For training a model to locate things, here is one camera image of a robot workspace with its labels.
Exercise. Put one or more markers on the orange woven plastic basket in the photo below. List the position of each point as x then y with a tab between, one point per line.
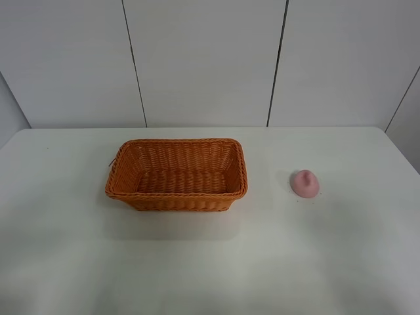
204	175

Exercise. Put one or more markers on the pink peach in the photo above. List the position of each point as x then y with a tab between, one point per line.
305	184

